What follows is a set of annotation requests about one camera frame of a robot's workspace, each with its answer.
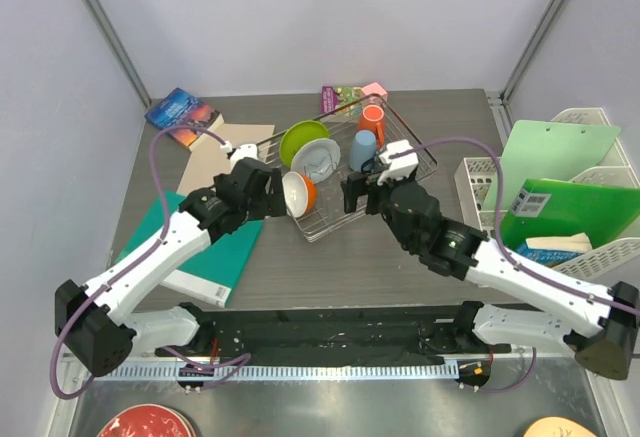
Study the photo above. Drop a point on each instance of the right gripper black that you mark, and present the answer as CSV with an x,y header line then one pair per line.
x,y
357,185

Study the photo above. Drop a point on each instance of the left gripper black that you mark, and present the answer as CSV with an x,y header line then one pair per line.
x,y
272,204

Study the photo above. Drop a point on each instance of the light blue scalloped plate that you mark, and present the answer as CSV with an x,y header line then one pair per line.
x,y
317,159

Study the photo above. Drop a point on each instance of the orange white bowl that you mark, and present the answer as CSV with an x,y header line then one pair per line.
x,y
299,192

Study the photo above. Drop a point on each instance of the lime green plate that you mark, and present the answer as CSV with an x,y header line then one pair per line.
x,y
299,135

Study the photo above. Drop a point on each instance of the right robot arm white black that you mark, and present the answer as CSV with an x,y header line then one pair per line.
x,y
596,324

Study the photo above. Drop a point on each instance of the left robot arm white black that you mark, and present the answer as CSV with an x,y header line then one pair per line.
x,y
97,321

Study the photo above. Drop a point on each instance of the light blue cup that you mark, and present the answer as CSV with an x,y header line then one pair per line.
x,y
362,151

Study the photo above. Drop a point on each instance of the beige cardboard sheet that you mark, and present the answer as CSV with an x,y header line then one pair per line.
x,y
208,160

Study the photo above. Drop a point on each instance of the orange mug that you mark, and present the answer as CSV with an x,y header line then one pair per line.
x,y
372,119

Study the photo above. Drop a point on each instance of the purple green book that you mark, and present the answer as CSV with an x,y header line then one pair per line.
x,y
344,97

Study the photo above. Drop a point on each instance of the pink cube box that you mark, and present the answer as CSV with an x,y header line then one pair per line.
x,y
374,93

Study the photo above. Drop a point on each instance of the blue sunset cover book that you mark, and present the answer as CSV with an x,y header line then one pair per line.
x,y
180,108

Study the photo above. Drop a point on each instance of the light green clipboard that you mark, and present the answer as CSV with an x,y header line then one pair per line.
x,y
552,150

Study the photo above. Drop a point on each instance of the dark green folder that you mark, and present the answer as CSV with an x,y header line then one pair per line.
x,y
554,208

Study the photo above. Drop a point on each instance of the blue white book in organizer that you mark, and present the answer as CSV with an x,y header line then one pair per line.
x,y
552,251

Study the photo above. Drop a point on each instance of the red round plate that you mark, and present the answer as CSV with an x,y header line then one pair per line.
x,y
148,420

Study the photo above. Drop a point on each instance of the white plastic file organizer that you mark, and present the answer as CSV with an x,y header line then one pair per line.
x,y
613,170

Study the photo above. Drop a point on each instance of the tan round object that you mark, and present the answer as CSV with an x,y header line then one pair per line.
x,y
555,426

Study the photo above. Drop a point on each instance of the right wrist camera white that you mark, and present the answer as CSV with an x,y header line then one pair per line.
x,y
396,161

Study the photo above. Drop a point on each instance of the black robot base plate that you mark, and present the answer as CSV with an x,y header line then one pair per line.
x,y
355,337

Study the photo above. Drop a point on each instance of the slotted cable duct rail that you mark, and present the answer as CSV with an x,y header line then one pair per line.
x,y
168,370

